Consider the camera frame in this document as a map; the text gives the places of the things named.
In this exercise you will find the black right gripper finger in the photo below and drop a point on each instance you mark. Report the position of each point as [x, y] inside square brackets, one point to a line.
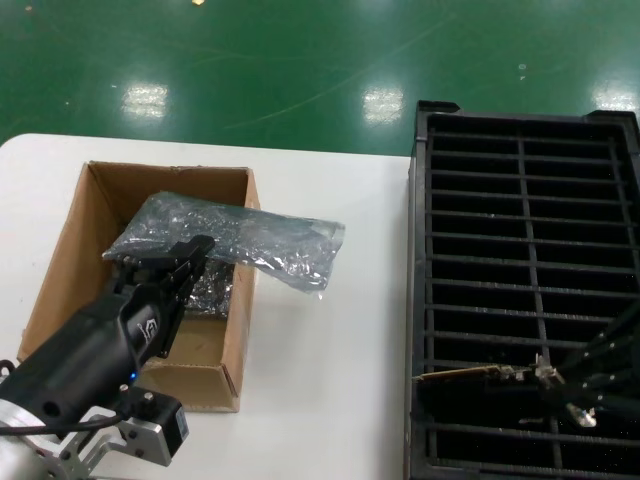
[610, 340]
[610, 392]

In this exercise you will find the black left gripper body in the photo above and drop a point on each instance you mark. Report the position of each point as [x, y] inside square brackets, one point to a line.
[75, 360]

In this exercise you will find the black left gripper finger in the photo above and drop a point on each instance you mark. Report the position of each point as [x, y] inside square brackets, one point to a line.
[150, 262]
[180, 300]

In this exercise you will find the grey anti-static bag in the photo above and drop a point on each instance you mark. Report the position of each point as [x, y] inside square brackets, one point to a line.
[260, 235]

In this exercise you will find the graphics card with silver bracket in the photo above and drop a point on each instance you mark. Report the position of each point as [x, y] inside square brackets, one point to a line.
[465, 374]

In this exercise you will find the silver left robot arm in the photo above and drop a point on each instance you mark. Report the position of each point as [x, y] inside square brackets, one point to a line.
[20, 455]

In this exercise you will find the bagged graphics card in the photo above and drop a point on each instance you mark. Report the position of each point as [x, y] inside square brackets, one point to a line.
[210, 295]

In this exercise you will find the brown cardboard box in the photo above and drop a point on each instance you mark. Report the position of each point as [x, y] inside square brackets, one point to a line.
[200, 350]

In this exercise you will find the black slotted container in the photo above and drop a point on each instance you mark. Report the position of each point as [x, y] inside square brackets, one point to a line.
[500, 200]

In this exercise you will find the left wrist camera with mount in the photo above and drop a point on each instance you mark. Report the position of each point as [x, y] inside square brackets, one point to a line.
[150, 435]

